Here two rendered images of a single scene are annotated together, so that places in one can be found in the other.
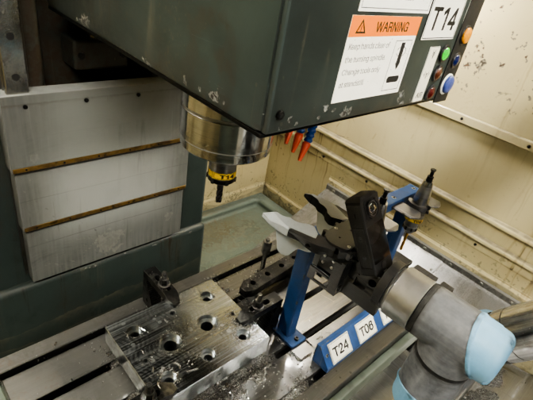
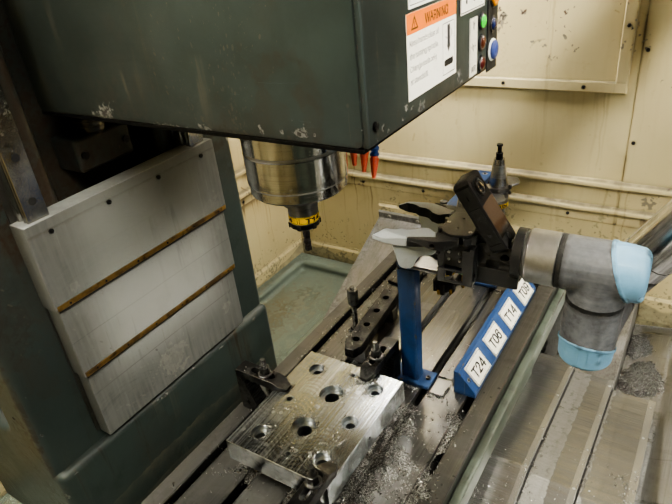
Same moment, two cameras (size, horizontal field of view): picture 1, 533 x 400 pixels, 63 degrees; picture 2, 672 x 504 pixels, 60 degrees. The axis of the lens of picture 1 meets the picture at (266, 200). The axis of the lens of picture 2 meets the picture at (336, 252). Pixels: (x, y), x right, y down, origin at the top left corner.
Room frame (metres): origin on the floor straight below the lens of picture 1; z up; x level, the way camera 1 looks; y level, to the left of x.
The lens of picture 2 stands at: (-0.19, 0.14, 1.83)
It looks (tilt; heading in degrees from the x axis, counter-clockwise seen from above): 30 degrees down; 353
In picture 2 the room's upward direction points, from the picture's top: 6 degrees counter-clockwise
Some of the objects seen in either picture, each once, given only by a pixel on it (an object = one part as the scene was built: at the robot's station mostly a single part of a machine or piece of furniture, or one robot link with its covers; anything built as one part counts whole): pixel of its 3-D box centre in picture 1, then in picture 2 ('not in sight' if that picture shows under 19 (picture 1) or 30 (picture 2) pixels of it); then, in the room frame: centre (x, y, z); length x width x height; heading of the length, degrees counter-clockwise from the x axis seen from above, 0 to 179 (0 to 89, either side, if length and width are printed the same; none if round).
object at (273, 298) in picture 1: (258, 315); (378, 367); (0.77, -0.03, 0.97); 0.13 x 0.03 x 0.15; 138
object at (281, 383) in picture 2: (162, 293); (265, 385); (0.78, 0.21, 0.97); 0.13 x 0.03 x 0.15; 48
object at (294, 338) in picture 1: (297, 290); (410, 324); (0.80, -0.12, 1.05); 0.10 x 0.05 x 0.30; 48
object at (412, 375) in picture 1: (435, 374); (593, 321); (0.42, -0.28, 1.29); 0.11 x 0.08 x 0.11; 133
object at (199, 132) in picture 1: (229, 111); (294, 150); (0.68, 0.09, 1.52); 0.16 x 0.16 x 0.12
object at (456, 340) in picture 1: (459, 335); (601, 269); (0.41, -0.27, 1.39); 0.11 x 0.08 x 0.09; 52
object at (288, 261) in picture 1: (273, 277); (372, 327); (0.97, -0.06, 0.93); 0.26 x 0.05 x 0.06; 143
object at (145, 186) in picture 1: (111, 178); (155, 282); (0.98, 0.42, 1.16); 0.48 x 0.05 x 0.51; 138
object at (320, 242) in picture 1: (318, 240); (437, 238); (0.51, -0.08, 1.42); 0.09 x 0.05 x 0.02; 76
